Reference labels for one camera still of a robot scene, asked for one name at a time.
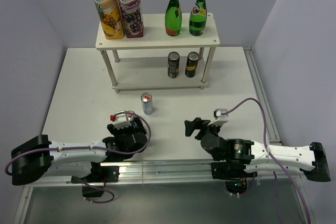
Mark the pineapple juice carton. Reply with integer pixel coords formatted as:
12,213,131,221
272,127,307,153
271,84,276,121
94,0,124,39

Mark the white two-tier shelf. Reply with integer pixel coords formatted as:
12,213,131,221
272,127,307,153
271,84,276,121
96,13,220,92

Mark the black energy can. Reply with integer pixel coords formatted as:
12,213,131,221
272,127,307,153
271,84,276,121
185,51,200,78
167,51,180,78

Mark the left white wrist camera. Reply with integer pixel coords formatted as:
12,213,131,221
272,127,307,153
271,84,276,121
110,111,134,129

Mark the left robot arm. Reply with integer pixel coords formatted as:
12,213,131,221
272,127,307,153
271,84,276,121
5,111,152,186

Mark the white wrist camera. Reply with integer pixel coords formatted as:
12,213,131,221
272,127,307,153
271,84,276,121
110,111,134,129
209,109,229,127

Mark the aluminium front rail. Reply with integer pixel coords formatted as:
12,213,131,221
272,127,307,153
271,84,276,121
23,158,308,187

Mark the black energy can front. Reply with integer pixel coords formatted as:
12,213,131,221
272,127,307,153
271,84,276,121
185,51,200,78

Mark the grape juice carton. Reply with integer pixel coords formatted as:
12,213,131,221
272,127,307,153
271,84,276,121
118,0,144,38

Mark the aluminium rail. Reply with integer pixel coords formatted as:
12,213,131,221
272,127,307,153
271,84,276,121
23,158,308,187
243,47,281,145

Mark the aluminium right rail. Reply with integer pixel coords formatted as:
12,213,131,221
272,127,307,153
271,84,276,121
243,47,281,145

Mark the plain green glass bottle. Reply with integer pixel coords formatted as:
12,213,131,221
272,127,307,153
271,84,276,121
164,0,182,36

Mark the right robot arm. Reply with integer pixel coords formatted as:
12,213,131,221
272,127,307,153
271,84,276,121
184,118,331,182

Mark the green bottle with label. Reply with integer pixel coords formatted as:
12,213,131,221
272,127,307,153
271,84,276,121
189,0,207,36

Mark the blue red bull can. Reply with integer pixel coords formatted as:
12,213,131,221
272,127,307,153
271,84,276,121
130,115,143,129

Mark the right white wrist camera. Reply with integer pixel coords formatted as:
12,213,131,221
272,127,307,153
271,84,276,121
209,109,229,127

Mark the red bull can rear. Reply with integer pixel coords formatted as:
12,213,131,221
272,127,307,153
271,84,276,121
141,92,153,115

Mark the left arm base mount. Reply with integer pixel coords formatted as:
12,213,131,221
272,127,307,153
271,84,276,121
81,164,119,198

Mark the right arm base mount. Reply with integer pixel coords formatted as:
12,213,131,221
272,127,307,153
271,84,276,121
211,162,257,198

